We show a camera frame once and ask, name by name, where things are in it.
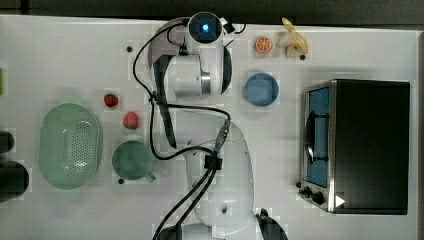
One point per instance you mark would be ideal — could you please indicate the peeled banana toy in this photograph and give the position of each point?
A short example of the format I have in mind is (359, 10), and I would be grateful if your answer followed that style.
(291, 41)

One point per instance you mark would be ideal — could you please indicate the pink red strawberry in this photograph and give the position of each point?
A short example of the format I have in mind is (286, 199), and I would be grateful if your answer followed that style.
(131, 121)

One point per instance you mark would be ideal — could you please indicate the blue round bowl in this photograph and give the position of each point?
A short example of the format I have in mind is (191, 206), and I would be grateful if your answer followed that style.
(261, 89)

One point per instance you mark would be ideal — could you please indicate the large black pot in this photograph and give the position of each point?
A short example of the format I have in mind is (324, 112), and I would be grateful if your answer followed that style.
(14, 180)

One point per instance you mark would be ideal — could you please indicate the green perforated colander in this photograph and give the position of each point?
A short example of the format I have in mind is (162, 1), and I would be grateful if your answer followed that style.
(70, 146)

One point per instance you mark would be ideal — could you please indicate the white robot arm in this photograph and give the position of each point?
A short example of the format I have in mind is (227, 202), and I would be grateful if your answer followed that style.
(218, 163)

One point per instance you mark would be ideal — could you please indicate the orange slice toy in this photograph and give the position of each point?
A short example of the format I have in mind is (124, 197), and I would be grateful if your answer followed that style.
(263, 44)

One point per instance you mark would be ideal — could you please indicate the green mug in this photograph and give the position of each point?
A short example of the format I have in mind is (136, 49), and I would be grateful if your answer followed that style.
(132, 160)

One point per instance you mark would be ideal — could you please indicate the dark red strawberry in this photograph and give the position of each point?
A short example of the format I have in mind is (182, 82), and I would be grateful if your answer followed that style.
(111, 100)

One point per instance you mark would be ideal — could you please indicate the small black cup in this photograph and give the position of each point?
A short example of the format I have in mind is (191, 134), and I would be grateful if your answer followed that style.
(7, 141)

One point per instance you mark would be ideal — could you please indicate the silver black toaster oven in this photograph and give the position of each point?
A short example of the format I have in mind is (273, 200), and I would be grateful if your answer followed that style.
(356, 146)

